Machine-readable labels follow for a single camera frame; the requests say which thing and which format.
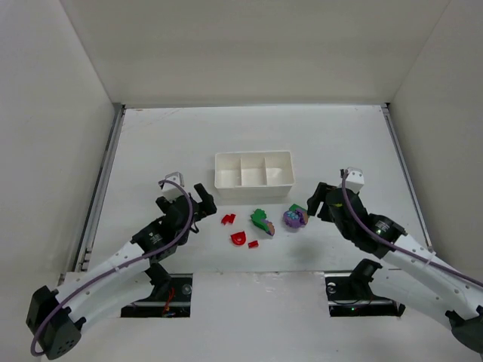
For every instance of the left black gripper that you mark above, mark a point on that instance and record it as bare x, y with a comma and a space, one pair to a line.
190, 206

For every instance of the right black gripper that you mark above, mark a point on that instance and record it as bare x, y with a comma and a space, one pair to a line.
326, 204

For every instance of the red zigzag lego piece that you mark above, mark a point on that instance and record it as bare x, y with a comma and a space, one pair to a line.
228, 219

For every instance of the purple round flower lego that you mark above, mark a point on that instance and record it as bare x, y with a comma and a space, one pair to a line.
294, 219

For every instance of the red round lego piece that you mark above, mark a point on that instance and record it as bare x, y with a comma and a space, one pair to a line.
239, 238

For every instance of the green leafy lego piece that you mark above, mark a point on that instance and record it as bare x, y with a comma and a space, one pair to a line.
258, 218

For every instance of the small red lego brick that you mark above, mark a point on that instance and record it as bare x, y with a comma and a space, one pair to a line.
253, 244

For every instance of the green rectangular lego brick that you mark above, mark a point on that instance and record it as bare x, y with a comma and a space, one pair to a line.
297, 208

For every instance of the purple printed lego brick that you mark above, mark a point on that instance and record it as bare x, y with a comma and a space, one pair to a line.
269, 228

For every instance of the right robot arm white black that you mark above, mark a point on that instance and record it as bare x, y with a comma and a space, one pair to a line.
401, 268

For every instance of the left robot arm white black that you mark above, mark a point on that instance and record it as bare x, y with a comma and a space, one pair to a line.
58, 318

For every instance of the white three-compartment container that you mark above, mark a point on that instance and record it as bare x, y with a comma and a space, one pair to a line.
242, 175

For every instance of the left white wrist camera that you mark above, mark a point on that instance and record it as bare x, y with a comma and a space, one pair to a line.
172, 185

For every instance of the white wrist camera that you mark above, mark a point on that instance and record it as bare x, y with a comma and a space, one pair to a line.
354, 179
172, 185

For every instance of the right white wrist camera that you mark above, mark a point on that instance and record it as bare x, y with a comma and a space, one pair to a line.
354, 179

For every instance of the right aluminium table rail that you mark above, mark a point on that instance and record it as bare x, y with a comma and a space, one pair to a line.
392, 132

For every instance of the aluminium table rail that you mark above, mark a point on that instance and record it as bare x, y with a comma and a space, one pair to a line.
90, 226
392, 132

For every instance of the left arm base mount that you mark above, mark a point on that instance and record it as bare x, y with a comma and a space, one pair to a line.
170, 296

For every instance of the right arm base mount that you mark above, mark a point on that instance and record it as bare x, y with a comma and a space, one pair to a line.
350, 295

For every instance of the left aluminium table rail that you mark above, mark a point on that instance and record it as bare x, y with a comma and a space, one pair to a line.
90, 226

